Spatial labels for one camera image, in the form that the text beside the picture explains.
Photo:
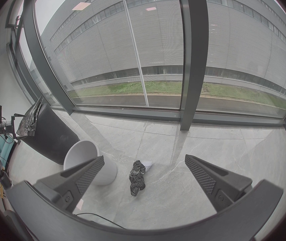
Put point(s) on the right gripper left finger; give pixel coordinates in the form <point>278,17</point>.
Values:
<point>82,177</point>

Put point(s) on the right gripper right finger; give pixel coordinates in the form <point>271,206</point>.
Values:
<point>208,179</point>

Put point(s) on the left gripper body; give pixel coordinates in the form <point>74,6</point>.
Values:
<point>2,128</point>

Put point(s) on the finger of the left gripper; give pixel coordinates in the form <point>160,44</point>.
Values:
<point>19,115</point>
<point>25,134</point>

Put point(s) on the black plastic bag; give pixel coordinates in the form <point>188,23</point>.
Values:
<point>30,122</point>

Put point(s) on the black plastic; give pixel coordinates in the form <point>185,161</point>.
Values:
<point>137,179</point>

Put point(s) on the white trash bin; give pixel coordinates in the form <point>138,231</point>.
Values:
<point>82,152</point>

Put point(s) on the window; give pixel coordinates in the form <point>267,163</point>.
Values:
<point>193,59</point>

